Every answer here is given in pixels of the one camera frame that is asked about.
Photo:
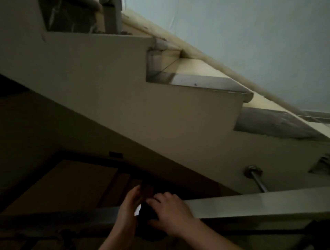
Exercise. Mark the brown wooden door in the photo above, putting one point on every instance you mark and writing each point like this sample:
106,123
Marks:
64,188

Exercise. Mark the metal handrail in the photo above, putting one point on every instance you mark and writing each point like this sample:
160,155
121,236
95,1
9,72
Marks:
257,203

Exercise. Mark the person's right hand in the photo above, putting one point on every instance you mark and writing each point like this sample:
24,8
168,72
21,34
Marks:
175,216

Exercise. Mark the person's left hand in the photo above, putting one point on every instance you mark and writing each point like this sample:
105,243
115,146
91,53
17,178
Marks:
126,211

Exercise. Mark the person's left fingers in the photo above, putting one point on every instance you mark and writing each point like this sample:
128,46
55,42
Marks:
135,195

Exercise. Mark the person's right forearm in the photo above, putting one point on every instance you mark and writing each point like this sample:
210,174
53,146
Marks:
206,237

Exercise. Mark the beige concrete staircase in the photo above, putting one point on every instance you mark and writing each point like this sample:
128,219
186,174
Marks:
159,108

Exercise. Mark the person's left forearm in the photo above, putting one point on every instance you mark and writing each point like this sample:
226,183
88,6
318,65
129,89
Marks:
116,240

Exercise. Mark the metal baluster rod with flange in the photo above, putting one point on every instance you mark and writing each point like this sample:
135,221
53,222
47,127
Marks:
255,175

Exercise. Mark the black cloth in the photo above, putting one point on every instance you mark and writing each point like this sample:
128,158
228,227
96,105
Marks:
147,215

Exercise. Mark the person's right thumb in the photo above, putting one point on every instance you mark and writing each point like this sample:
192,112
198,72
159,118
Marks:
156,223

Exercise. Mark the grey railing post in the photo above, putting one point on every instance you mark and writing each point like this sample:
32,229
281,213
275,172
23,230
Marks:
112,16

